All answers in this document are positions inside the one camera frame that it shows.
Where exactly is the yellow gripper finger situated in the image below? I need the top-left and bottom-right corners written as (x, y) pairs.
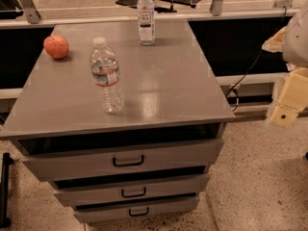
top-left (269, 67), bottom-right (308, 127)

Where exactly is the blue label plastic bottle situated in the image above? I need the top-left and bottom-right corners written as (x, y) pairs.
top-left (137, 0), bottom-right (155, 45)

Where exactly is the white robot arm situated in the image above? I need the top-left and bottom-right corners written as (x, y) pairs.
top-left (269, 3), bottom-right (308, 127)

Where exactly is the clear plastic water bottle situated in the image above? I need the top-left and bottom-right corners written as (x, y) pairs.
top-left (90, 38), bottom-right (124, 114)

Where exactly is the white packet on ledge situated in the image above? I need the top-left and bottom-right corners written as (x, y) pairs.
top-left (262, 27), bottom-right (286, 53)

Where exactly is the middle grey drawer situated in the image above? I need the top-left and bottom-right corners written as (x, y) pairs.
top-left (54, 173), bottom-right (209, 207)

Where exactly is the grey drawer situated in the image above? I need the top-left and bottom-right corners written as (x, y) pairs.
top-left (54, 173), bottom-right (209, 207)
top-left (22, 138), bottom-right (223, 182)
top-left (74, 195), bottom-right (199, 223)

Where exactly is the grey drawer cabinet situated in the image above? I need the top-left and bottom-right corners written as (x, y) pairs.
top-left (1, 20), bottom-right (233, 223)

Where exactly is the bottom grey drawer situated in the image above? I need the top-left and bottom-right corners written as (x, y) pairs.
top-left (74, 195), bottom-right (199, 223)

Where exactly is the red apple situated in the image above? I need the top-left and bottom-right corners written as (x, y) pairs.
top-left (43, 35), bottom-right (69, 60)

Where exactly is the top grey drawer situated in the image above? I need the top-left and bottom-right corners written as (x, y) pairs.
top-left (22, 138), bottom-right (223, 182)

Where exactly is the grey railing frame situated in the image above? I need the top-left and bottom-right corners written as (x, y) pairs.
top-left (0, 0), bottom-right (308, 30)

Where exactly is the black post at left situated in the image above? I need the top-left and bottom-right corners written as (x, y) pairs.
top-left (0, 153), bottom-right (13, 229)

